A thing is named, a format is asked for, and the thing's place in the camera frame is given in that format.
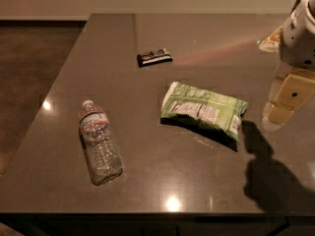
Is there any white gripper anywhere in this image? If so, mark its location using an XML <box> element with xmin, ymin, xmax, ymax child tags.
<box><xmin>262</xmin><ymin>0</ymin><xmax>315</xmax><ymax>131</ymax></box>

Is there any black rxbar chocolate bar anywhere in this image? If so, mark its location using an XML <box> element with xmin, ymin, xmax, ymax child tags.
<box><xmin>137</xmin><ymin>48</ymin><xmax>172</xmax><ymax>68</ymax></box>

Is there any clear plastic water bottle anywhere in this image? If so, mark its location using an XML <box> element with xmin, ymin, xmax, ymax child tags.
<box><xmin>79</xmin><ymin>100</ymin><xmax>123</xmax><ymax>186</ymax></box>

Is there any small clear plastic object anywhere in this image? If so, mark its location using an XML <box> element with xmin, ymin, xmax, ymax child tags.
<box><xmin>259</xmin><ymin>27</ymin><xmax>283</xmax><ymax>53</ymax></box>

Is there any green chip bag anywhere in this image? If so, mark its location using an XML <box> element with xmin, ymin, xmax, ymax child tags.
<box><xmin>160</xmin><ymin>82</ymin><xmax>248</xmax><ymax>143</ymax></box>

